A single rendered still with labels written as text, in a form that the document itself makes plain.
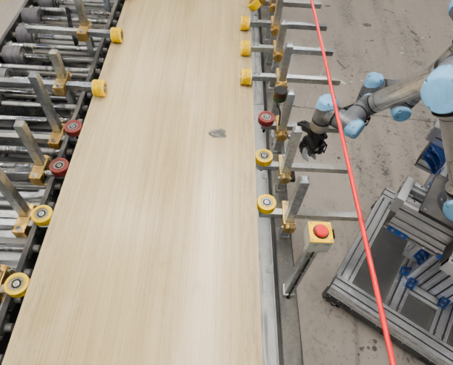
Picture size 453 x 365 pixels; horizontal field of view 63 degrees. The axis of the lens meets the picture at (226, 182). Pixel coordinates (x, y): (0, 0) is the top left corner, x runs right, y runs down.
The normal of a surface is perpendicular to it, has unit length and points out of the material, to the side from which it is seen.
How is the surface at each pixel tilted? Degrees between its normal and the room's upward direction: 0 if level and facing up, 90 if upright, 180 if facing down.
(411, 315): 0
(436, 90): 84
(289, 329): 0
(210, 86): 0
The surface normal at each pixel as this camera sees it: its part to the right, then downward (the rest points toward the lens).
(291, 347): 0.06, -0.58
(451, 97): -0.73, 0.46
